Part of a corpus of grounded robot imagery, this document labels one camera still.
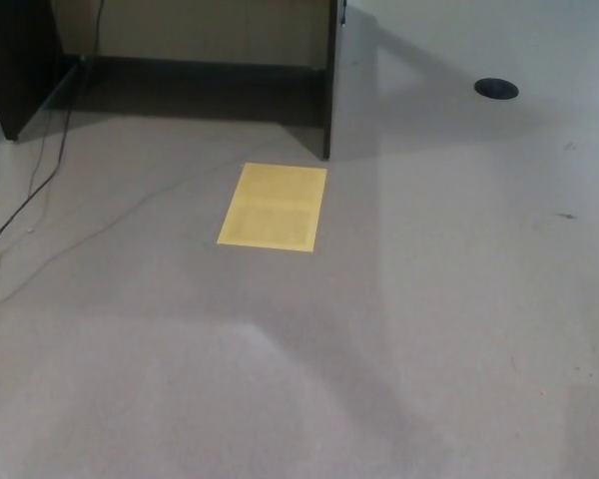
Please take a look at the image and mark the yellow paper sheet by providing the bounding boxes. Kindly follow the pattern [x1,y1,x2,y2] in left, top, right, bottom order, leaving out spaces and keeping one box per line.
[216,162,328,253]

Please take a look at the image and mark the black round floor cap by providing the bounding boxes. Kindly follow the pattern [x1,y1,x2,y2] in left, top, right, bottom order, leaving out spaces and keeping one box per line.
[473,77,520,100]

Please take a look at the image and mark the dark wooden desk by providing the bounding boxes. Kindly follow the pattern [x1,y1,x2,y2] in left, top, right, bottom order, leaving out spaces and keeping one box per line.
[0,0,349,161]

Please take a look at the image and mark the thin grey cable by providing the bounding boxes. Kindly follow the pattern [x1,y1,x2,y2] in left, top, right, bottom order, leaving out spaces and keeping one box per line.
[0,139,300,311]

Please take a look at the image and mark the thick black cable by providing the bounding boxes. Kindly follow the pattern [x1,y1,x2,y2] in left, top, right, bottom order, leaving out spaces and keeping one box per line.
[0,0,105,248]

